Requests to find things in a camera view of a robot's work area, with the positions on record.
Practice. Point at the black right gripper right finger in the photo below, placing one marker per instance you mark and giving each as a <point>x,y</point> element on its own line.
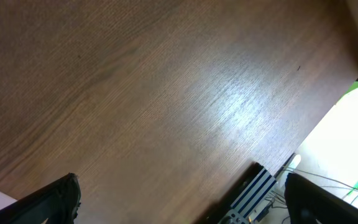
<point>308,203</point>

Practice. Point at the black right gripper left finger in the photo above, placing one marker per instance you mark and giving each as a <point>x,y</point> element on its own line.
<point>56,203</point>

